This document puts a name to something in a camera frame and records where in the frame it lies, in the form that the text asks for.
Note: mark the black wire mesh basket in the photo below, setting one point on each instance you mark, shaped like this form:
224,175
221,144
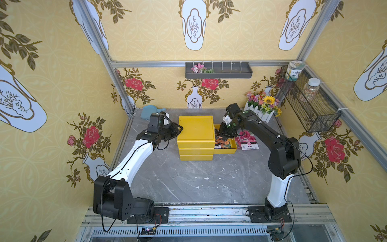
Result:
316,114

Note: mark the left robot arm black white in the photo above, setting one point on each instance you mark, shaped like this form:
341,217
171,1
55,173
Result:
113,197

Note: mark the yellow drawer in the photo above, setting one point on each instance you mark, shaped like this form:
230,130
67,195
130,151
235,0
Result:
224,151

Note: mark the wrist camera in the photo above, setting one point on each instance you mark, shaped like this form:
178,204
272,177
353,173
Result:
157,121
231,112

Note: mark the light blue plastic scoop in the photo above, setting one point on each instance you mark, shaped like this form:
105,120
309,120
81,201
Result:
148,110

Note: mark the glass jar patterned lid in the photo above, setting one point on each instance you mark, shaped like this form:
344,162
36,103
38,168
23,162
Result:
294,69

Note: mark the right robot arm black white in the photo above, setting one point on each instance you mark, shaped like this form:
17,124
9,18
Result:
284,159

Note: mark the orange flower seed bag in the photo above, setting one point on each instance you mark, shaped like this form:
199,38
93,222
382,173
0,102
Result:
222,143

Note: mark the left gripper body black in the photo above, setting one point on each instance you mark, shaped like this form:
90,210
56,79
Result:
174,131

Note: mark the yellow three-drawer cabinet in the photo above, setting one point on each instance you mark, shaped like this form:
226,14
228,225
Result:
196,142

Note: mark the pink rose seed bag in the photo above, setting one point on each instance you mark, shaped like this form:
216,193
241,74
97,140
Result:
245,137
249,146

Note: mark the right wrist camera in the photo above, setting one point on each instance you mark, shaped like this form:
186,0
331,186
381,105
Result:
231,112

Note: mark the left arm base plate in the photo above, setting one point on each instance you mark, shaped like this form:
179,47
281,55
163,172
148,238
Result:
156,216

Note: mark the clear jar white lid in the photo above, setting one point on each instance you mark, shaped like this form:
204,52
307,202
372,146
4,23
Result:
310,89

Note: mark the flower box white fence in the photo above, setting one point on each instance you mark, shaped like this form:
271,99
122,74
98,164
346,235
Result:
263,105

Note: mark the small circuit board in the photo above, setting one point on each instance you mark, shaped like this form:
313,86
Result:
148,231

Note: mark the grey wall tray shelf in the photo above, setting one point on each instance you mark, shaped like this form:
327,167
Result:
222,70

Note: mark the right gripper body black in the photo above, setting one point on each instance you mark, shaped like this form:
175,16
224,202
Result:
225,130

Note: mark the pink artificial flowers in tray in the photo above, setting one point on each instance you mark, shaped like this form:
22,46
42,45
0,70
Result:
200,68

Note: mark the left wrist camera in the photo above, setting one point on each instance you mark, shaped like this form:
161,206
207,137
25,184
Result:
157,121

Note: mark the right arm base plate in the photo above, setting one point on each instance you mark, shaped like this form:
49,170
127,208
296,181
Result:
261,214

